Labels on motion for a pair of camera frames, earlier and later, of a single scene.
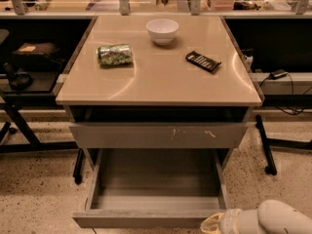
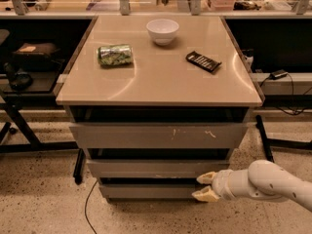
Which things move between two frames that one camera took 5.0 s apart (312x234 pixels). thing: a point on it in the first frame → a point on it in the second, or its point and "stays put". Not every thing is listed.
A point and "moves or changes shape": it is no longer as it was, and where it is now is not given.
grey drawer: [154, 188] moves or changes shape
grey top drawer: [158, 135] stays put
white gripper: [229, 221] → [221, 183]
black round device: [19, 80] stays put
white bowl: [162, 30] stays put
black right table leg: [271, 142] stays put
